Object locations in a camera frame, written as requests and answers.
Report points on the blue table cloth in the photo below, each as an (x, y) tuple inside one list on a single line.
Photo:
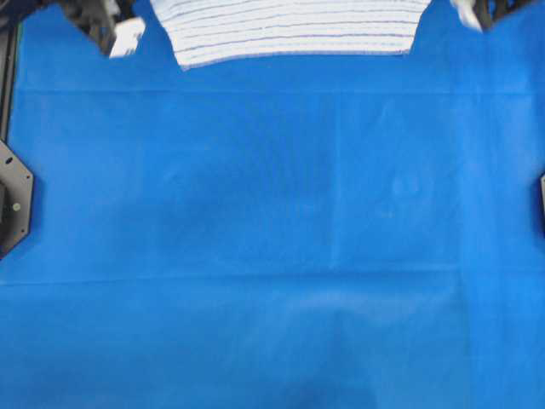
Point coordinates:
[(295, 231)]

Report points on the blue striped white towel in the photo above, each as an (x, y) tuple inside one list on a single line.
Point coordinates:
[(206, 32)]

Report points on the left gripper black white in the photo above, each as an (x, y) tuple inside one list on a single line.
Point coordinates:
[(111, 24)]

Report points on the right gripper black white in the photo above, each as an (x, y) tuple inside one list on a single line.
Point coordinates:
[(484, 15)]

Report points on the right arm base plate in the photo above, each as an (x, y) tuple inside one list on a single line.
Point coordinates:
[(542, 198)]

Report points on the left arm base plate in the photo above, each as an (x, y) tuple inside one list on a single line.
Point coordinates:
[(16, 200)]

